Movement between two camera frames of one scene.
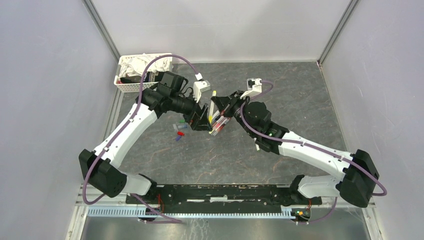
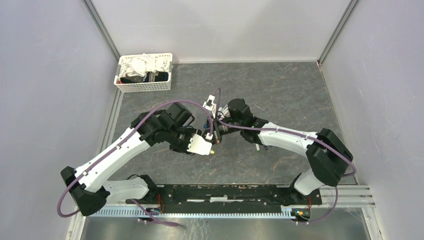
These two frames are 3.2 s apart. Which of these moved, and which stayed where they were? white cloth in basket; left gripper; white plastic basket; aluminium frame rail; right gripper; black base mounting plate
Moved: right gripper; left gripper
Stayed: black base mounting plate; white plastic basket; aluminium frame rail; white cloth in basket
